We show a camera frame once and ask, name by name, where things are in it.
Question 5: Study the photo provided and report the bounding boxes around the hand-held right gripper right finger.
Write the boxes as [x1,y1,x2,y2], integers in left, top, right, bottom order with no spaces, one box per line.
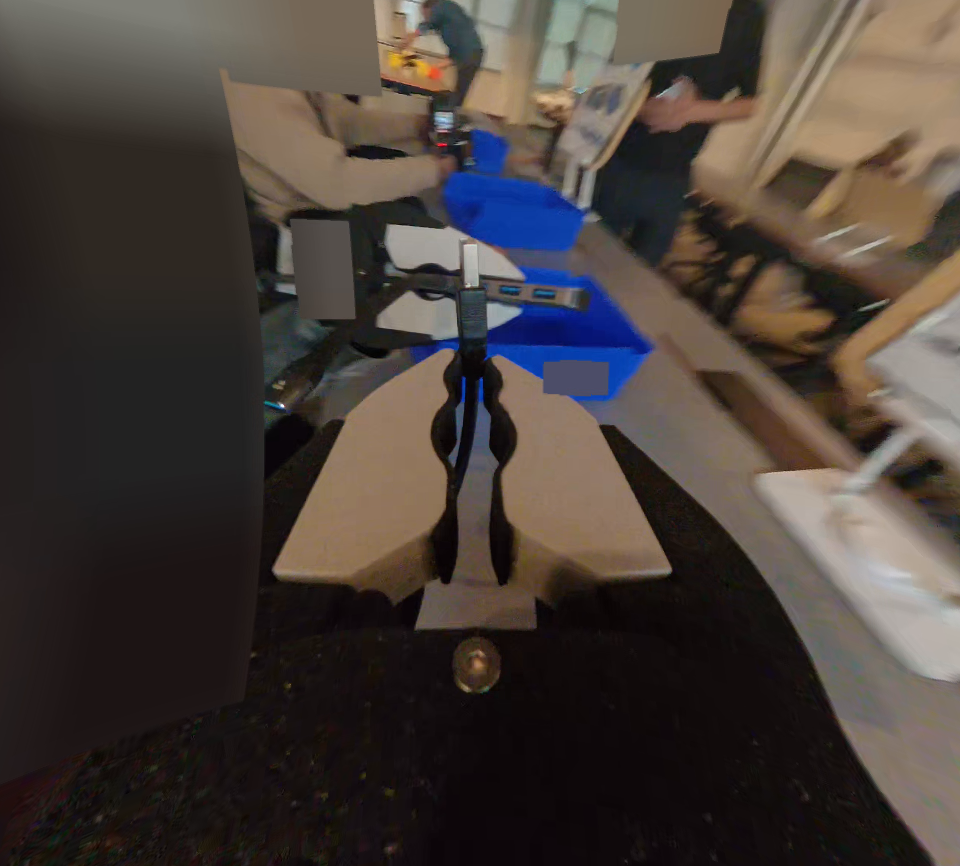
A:
[486,355,674,608]

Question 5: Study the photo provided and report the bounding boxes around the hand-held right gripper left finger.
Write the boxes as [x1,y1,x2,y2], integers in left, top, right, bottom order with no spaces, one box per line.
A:
[270,349,459,608]

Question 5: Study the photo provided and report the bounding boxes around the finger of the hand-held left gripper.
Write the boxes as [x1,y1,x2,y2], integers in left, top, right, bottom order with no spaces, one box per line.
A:
[381,224,528,282]
[373,290,528,342]

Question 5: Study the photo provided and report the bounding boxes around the black USB cable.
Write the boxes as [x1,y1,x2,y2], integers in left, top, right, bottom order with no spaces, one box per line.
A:
[448,238,490,500]

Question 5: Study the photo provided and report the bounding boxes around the grey USB hub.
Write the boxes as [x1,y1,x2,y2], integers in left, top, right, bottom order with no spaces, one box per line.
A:
[405,271,594,314]

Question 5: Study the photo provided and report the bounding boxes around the yellow toy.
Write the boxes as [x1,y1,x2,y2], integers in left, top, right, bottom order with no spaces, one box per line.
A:
[384,47,445,78]

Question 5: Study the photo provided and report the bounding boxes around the poster board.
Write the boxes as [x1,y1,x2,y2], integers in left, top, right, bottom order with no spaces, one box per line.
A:
[556,60,655,171]

